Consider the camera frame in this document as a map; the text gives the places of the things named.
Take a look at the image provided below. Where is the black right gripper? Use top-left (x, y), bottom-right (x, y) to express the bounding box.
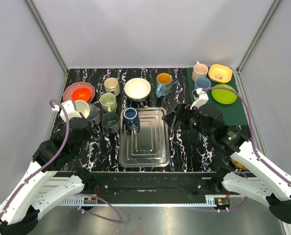
top-left (162, 102), bottom-right (213, 139)

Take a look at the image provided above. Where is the small grey blue cup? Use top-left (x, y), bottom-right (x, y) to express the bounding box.
top-left (75, 100), bottom-right (98, 121)

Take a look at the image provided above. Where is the dark grey mug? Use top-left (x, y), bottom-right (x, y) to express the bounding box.
top-left (102, 112), bottom-right (120, 133)

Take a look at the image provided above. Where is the dark blue mug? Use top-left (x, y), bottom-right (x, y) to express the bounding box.
top-left (122, 108), bottom-right (140, 134)

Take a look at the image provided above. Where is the light green mug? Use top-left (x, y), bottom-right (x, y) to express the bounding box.
top-left (99, 93), bottom-right (117, 112)

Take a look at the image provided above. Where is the light blue mug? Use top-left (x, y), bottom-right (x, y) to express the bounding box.
top-left (156, 73), bottom-right (172, 98)

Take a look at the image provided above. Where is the cream white mug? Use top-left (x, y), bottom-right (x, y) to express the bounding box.
top-left (104, 77), bottom-right (121, 96)

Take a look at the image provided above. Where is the pink purple mug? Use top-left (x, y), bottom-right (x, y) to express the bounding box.
top-left (93, 111), bottom-right (101, 125)

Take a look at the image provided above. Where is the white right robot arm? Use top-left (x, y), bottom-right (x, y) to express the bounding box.
top-left (162, 104), bottom-right (291, 224)

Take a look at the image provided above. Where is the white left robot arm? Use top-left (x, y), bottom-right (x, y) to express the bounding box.
top-left (0, 117), bottom-right (95, 235)

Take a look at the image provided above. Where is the orange bowl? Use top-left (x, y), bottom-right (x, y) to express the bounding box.
top-left (72, 87), bottom-right (92, 102)

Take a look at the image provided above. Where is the pink plate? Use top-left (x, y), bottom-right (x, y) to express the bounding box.
top-left (63, 82), bottom-right (96, 102)

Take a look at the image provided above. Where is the metal tray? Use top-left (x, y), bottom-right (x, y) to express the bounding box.
top-left (119, 107), bottom-right (170, 167)

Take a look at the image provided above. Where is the white bowl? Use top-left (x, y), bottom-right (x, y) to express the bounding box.
top-left (124, 78), bottom-right (151, 102)

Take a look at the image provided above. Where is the blue plastic tumbler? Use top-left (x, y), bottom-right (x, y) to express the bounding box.
top-left (194, 77), bottom-right (212, 90)

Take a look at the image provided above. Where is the lime green plate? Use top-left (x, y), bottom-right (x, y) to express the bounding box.
top-left (211, 89), bottom-right (238, 105)

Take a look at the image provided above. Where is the green mat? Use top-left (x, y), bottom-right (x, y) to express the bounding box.
top-left (187, 68), bottom-right (248, 126)

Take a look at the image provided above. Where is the yellow square bowl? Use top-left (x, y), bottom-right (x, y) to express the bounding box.
top-left (208, 64), bottom-right (233, 84)

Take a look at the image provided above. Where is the yellow patterned dish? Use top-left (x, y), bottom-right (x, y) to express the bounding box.
top-left (229, 157), bottom-right (249, 171)

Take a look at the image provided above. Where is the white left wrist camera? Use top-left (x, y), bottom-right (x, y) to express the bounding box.
top-left (51, 100), bottom-right (84, 122)

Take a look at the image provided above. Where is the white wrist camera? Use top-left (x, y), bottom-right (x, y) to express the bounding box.
top-left (190, 88), bottom-right (209, 110)
top-left (51, 100), bottom-right (84, 122)

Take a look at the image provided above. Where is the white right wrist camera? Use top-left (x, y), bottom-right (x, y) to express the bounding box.
top-left (190, 88), bottom-right (209, 110)

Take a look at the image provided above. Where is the pink cup with handle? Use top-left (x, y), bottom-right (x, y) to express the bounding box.
top-left (192, 61), bottom-right (209, 82)

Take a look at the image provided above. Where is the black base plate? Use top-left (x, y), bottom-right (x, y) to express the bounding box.
top-left (91, 172), bottom-right (227, 205)

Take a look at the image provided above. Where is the purple cable on floor left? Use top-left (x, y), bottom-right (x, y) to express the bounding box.
top-left (76, 193), bottom-right (123, 223)

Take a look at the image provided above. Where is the purple cable on floor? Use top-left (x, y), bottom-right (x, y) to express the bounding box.
top-left (76, 193), bottom-right (123, 223)
top-left (192, 195), bottom-right (248, 213)

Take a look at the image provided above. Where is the purple cable on floor right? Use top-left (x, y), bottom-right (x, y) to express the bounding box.
top-left (192, 195), bottom-right (248, 213)

